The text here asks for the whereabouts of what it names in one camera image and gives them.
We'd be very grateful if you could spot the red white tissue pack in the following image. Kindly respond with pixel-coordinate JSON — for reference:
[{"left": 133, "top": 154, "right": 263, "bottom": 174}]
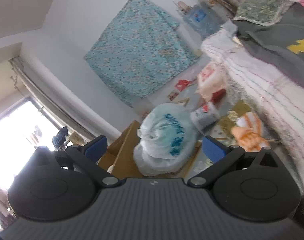
[{"left": 196, "top": 62, "right": 226, "bottom": 102}]

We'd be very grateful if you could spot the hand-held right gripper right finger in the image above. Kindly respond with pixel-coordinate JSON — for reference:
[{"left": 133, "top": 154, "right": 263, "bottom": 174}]
[{"left": 187, "top": 135, "right": 284, "bottom": 188}]

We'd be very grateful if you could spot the orange plush toy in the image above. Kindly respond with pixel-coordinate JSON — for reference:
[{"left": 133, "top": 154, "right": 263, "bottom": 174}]
[{"left": 231, "top": 112, "right": 270, "bottom": 153}]

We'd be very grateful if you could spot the green patterned cloth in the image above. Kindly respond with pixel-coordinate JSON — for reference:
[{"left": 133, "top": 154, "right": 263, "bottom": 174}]
[{"left": 234, "top": 0, "right": 296, "bottom": 27}]

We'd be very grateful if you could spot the white crochet blanket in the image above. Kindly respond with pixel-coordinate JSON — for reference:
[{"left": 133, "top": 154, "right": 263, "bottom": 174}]
[{"left": 201, "top": 27, "right": 304, "bottom": 178}]

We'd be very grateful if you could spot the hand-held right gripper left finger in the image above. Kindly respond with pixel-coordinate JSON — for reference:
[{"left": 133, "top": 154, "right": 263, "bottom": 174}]
[{"left": 24, "top": 135, "right": 119, "bottom": 188}]

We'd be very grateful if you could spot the gold foil packet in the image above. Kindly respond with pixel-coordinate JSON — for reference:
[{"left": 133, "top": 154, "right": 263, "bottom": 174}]
[{"left": 218, "top": 100, "right": 254, "bottom": 137}]

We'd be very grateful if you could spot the grey garment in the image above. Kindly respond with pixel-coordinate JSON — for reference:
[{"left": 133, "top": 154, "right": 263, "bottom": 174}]
[{"left": 233, "top": 4, "right": 304, "bottom": 92}]

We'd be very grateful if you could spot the white plastic bag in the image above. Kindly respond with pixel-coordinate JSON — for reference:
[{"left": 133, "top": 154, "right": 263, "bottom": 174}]
[{"left": 133, "top": 103, "right": 199, "bottom": 177}]

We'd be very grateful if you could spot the red plastic bag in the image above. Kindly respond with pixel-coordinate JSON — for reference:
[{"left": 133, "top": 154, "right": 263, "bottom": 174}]
[{"left": 175, "top": 79, "right": 191, "bottom": 91}]

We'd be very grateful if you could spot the brown cardboard box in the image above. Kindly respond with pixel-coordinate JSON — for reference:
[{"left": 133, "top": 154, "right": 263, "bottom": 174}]
[{"left": 97, "top": 120, "right": 202, "bottom": 179}]

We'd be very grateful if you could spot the blue floral wall cloth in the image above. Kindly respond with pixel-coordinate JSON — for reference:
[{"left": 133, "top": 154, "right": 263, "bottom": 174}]
[{"left": 84, "top": 0, "right": 200, "bottom": 108}]

